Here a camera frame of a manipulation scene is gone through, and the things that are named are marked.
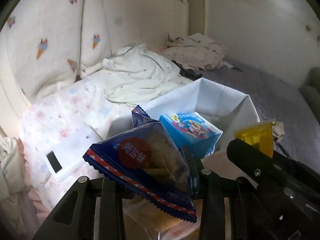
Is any blue cartoon carton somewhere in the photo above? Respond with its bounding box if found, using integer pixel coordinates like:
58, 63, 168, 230
159, 112, 223, 159

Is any ice cream print pillow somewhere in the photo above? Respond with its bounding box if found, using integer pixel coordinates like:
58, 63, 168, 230
2, 0, 111, 102

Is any blue snack packet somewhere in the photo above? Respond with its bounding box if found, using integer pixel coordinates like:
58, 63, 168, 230
83, 106, 197, 223

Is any pastel dotted bedsheet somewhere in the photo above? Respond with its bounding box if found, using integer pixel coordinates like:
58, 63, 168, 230
17, 74, 181, 210

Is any white crumpled cloth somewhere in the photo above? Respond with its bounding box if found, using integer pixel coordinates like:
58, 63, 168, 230
101, 43, 191, 106

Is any green plush cushion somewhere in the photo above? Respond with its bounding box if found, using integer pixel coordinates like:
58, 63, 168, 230
299, 67, 320, 122

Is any black strap frame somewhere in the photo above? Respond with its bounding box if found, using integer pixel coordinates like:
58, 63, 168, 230
172, 60, 202, 81

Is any purple fuzzy blanket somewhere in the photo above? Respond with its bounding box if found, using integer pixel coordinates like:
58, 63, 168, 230
195, 59, 319, 172

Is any yellow jelly cup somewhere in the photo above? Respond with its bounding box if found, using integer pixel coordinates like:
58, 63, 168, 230
234, 120, 285, 158

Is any pink floral crumpled cloth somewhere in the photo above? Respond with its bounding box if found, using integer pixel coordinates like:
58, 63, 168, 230
161, 33, 227, 71

